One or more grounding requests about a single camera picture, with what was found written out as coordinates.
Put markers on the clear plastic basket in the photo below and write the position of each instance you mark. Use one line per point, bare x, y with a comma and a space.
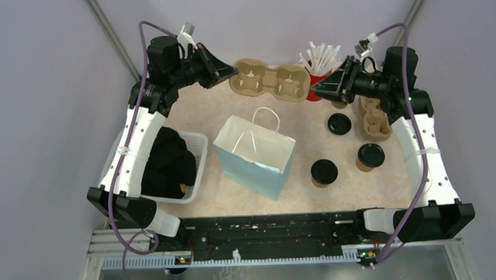
196, 144

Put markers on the black cloth in basket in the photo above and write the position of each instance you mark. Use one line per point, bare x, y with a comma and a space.
171, 167

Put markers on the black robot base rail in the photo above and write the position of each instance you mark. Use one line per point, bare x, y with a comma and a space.
271, 237

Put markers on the white toothed cable rail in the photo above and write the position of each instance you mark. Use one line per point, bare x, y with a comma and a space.
160, 261

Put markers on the cardboard cup carrier tray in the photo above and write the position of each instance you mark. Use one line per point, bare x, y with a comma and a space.
375, 124

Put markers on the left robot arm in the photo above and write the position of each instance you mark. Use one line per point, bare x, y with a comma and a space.
172, 64

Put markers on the light blue paper bag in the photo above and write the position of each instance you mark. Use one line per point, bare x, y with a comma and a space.
254, 156

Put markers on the black plastic cup lid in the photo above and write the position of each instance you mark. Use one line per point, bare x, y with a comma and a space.
371, 155

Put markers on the stack of black lids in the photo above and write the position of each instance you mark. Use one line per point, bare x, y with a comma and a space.
339, 124

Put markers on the single cardboard cup carrier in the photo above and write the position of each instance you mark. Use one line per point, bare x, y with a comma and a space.
285, 82

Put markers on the white wrapped straws bundle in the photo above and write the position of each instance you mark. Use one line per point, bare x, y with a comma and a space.
319, 60

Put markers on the brown paper coffee cup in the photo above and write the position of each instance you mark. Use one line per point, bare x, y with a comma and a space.
362, 167

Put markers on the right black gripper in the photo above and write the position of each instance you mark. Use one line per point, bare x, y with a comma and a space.
339, 84

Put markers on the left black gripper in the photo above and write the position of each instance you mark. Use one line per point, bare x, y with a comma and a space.
222, 69

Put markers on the stacked brown paper cups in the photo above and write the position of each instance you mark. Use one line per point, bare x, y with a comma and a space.
339, 105

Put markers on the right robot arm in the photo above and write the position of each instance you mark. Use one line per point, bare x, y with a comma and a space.
438, 213

